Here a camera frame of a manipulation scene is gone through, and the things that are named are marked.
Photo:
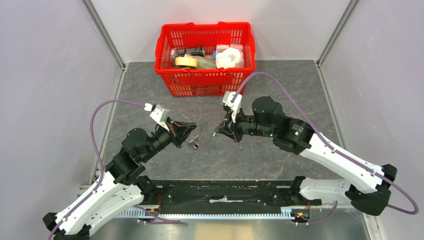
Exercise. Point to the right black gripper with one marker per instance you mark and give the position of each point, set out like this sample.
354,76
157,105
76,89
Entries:
225,125

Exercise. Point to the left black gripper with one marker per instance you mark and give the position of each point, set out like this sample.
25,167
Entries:
179,130

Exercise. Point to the wire keyring with keys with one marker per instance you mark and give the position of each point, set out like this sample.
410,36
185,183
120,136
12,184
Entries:
194,143

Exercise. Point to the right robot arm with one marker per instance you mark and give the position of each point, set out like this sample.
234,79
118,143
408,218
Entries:
364,185

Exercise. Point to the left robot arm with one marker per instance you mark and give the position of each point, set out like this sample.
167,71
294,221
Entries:
120,185

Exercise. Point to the red plastic shopping basket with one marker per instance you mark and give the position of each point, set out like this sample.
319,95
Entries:
184,82

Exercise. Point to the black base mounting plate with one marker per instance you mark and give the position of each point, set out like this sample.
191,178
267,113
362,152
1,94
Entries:
226,197

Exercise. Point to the yellow masking tape roll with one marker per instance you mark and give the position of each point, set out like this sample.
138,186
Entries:
186,62

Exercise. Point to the white crumpled plastic bag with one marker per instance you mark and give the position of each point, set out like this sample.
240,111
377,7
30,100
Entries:
230,58

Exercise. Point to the black can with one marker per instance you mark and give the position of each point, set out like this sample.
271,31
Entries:
193,51

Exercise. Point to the pink box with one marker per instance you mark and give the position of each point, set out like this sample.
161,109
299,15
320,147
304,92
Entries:
239,47

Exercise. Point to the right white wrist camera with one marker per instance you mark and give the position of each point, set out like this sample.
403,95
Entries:
231,102

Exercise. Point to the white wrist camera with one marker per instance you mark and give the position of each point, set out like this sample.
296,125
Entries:
158,113
231,102

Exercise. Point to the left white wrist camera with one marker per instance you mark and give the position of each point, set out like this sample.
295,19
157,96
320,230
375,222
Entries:
158,113

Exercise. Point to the white slotted cable duct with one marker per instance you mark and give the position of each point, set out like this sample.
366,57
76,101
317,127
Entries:
283,214

